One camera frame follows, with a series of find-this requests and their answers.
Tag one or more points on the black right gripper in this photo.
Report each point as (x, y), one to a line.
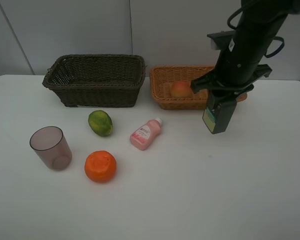
(237, 79)

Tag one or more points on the green mango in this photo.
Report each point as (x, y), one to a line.
(100, 123)

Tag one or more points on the pink lotion bottle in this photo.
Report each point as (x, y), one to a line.
(144, 136)

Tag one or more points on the black pump bottle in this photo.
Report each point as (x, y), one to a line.
(217, 120)

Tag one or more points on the tan wicker basket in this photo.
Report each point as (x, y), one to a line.
(170, 87)

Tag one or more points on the translucent purple plastic cup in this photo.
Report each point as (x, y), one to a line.
(50, 144)

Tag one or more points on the orange tangerine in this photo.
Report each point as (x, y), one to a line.
(100, 166)

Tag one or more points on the dark brown wicker basket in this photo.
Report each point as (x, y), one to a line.
(97, 80)

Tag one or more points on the red yellow peach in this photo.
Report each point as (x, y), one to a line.
(180, 89)

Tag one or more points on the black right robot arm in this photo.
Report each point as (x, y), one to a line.
(253, 35)

